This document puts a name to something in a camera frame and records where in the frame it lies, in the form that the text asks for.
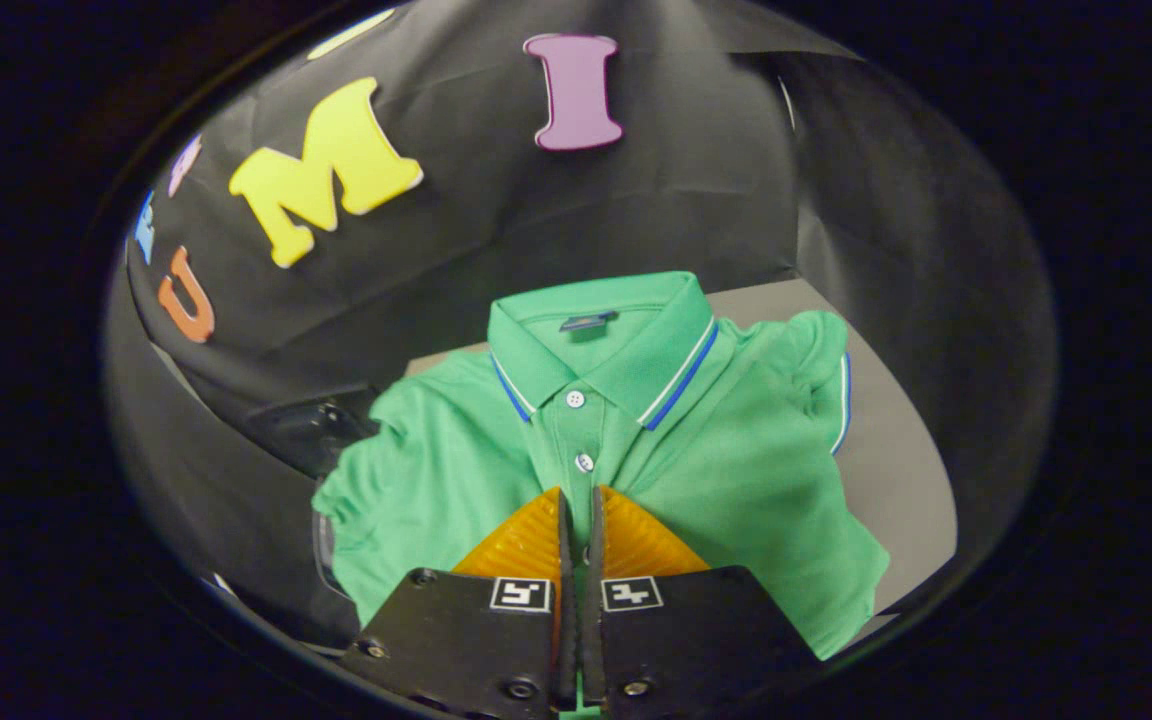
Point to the dark washing machine lid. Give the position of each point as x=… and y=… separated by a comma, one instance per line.
x=311, y=435

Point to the beige cabinet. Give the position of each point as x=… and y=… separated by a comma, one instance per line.
x=896, y=470

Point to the green polo shirt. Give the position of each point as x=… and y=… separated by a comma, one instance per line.
x=736, y=470

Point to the black backdrop cloth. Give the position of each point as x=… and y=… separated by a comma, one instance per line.
x=496, y=200

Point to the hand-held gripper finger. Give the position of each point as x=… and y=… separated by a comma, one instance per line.
x=566, y=560
x=591, y=600

